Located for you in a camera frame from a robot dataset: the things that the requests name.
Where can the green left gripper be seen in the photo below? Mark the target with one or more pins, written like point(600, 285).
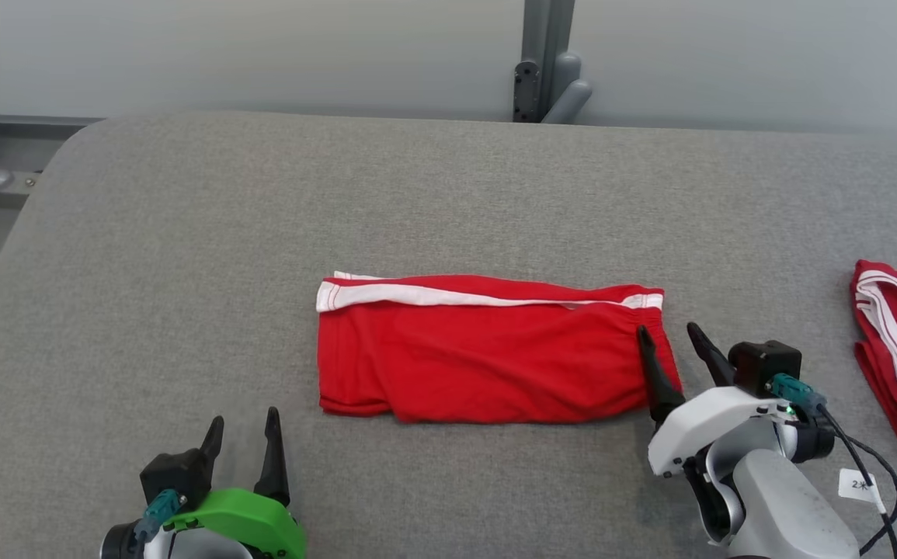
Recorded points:
point(254, 520)

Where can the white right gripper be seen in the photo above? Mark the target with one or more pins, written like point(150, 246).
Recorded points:
point(712, 423)

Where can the red shorts with white stripe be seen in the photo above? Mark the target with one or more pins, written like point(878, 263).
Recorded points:
point(479, 357)

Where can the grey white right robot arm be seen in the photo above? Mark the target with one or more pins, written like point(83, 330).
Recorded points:
point(782, 512)

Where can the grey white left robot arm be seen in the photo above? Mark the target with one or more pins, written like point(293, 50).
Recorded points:
point(184, 547)

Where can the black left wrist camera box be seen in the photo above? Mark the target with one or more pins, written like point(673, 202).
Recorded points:
point(176, 473)

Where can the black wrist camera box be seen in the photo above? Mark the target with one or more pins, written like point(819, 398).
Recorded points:
point(763, 365)
point(176, 473)

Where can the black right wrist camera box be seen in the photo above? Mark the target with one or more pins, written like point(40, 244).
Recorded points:
point(763, 365)

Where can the teal left camera connector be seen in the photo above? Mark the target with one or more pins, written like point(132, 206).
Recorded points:
point(159, 512)

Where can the teal camera connector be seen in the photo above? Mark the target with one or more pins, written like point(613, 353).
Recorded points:
point(794, 390)
point(159, 512)

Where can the teal right camera connector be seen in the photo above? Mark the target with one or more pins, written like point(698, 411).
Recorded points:
point(794, 390)

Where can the grey metal post with bracket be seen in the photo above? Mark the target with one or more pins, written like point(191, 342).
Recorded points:
point(545, 54)

